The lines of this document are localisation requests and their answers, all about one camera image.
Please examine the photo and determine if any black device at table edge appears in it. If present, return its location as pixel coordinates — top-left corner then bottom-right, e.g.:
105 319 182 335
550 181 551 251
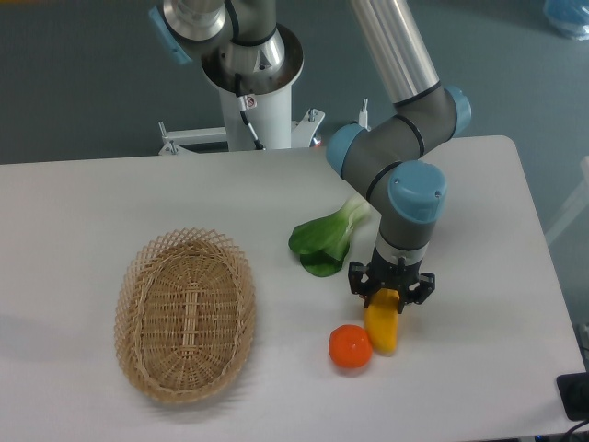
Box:
556 372 588 421

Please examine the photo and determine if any woven wicker basket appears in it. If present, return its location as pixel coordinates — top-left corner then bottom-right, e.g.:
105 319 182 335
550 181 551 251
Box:
114 228 256 404

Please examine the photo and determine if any green bok choy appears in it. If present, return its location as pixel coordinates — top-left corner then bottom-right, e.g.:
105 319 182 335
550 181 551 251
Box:
288 195 371 277

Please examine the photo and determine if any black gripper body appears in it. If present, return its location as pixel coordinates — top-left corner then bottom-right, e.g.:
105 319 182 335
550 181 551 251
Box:
366 246 424 295

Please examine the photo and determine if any orange tangerine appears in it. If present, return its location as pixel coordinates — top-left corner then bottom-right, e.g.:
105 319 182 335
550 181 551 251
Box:
328 324 373 369

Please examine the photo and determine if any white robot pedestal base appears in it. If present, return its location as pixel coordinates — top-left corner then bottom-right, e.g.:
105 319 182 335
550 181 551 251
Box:
157 22 373 157

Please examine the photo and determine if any blue plastic bag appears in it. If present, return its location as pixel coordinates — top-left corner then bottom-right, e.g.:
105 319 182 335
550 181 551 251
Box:
543 0 588 41

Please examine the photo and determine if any black cable on pedestal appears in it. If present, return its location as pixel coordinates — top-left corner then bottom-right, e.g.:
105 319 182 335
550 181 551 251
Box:
233 72 266 151

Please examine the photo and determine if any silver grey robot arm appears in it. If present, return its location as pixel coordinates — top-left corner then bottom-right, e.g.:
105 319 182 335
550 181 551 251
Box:
149 1 471 307

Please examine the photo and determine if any yellow mango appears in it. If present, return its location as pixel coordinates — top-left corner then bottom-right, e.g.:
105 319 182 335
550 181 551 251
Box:
364 289 399 355

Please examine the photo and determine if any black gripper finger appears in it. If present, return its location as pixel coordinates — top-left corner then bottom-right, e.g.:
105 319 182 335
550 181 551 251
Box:
398 273 435 314
348 262 381 308

